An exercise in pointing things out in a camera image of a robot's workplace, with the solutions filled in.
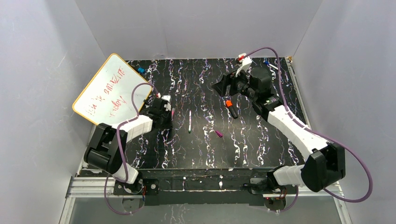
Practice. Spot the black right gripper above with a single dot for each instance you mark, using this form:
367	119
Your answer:
230	85

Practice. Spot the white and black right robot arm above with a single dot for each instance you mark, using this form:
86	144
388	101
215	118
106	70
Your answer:
324	161

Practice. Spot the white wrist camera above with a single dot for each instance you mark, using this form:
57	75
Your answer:
166	99
244	62

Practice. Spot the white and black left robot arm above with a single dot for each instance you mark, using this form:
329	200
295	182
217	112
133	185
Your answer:
105	150

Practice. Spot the yellow framed whiteboard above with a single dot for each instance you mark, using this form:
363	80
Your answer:
114	94

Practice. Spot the blue marker cap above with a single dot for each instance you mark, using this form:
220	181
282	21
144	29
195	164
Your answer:
141	70

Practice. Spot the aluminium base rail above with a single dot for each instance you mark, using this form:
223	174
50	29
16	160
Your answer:
98	186

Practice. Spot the white green thin pen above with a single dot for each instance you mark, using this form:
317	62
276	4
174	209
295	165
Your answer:
190	122

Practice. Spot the black orange highlighter marker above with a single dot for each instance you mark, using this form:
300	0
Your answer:
231	109

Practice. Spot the white blue marker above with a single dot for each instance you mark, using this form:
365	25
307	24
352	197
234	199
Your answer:
270	65

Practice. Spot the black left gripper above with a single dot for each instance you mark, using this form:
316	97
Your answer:
159	114

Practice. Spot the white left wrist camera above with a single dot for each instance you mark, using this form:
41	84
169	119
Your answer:
166	99

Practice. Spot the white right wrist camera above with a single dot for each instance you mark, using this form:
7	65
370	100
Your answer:
244	62

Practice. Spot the magenta pen cap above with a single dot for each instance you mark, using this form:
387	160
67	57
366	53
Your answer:
219	133

